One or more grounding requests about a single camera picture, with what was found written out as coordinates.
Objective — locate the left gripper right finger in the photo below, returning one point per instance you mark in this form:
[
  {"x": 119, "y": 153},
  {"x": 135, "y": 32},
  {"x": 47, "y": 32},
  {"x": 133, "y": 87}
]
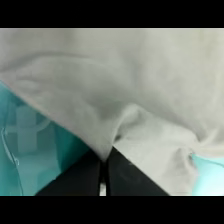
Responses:
[{"x": 130, "y": 181}]

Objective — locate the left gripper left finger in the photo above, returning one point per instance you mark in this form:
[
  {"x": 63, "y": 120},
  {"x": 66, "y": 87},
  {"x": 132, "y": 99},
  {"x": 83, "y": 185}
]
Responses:
[{"x": 80, "y": 180}]

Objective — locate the grey shirt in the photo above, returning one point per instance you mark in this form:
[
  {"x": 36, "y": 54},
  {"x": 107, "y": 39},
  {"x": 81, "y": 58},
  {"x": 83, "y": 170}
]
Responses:
[{"x": 126, "y": 83}]

